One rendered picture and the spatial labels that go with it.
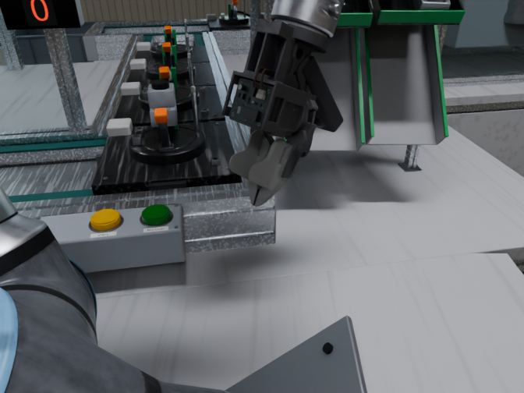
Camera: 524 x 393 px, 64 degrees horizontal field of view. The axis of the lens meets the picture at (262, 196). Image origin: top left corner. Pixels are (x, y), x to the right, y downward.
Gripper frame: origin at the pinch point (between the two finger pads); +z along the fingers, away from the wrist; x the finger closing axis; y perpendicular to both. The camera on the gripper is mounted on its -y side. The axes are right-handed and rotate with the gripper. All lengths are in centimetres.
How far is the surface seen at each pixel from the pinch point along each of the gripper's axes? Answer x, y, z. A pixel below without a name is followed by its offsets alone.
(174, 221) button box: -11.1, 3.8, 8.3
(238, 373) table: 7.9, 3.6, 19.9
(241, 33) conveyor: -113, -86, -35
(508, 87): -13, -124, -40
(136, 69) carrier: -84, -26, -9
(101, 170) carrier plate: -30.9, 5.7, 7.5
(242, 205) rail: -9.5, -7.3, 5.0
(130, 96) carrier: -63, -14, -3
